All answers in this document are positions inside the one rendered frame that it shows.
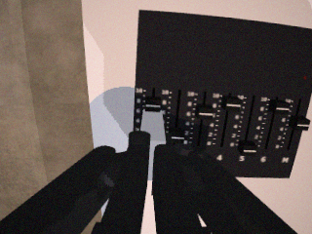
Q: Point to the black lighting desk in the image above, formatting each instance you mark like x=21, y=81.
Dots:
x=233, y=87

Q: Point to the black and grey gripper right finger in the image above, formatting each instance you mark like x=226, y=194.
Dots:
x=181, y=184

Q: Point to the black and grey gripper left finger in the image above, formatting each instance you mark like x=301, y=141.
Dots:
x=69, y=202

